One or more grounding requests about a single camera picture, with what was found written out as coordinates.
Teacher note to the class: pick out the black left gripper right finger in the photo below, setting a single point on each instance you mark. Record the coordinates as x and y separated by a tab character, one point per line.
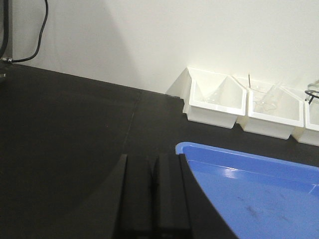
181	209

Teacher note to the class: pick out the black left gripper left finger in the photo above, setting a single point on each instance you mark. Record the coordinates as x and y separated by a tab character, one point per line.
120	205

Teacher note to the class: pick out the blue plastic tray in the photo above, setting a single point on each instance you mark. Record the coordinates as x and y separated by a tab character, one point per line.
248	196

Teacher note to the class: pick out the white left storage bin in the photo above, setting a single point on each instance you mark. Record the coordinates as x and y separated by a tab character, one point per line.
212	98

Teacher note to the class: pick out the white storage bin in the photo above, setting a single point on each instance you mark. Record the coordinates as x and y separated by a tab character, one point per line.
271	110
309	133
212	98

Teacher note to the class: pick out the white middle storage bin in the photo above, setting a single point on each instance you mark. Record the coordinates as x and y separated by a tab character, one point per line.
271	110

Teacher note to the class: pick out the white right storage bin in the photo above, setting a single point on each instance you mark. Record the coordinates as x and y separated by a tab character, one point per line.
309	133

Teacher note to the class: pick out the glass flask on stand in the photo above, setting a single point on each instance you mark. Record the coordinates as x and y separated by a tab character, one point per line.
314	87

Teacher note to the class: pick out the black wire tripod stand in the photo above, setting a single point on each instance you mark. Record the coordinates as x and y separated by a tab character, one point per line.
312	96

